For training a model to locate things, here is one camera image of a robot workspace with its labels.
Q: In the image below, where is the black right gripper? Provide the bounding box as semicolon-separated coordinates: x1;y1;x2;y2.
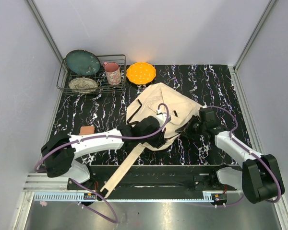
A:
177;115;206;139

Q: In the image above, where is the cream canvas backpack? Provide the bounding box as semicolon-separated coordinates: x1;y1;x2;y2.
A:
100;83;202;198

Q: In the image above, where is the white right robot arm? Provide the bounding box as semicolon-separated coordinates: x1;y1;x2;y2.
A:
177;106;285;204

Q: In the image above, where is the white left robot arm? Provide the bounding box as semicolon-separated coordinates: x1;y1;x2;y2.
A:
41;113;168;190

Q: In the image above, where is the yellow polka dot plate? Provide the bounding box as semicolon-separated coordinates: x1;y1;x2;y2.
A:
126;62;156;85

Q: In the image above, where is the salmon leather wallet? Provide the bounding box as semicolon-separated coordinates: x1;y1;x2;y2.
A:
79;126;95;135

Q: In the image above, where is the pink ghost pattern mug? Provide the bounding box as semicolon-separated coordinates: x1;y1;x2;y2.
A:
103;62;121;85

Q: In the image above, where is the speckled beige plate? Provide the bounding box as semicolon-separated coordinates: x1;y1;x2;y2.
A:
69;78;98;94

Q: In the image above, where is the dark teal plate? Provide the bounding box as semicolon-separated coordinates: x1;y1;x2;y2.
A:
65;50;101;76

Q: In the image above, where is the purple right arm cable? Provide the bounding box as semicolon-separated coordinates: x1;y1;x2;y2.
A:
206;105;283;207

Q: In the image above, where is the grey wire dish rack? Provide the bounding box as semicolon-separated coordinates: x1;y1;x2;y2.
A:
56;54;126;95

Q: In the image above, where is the aluminium front rail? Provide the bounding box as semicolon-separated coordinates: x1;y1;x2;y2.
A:
24;173;236;191

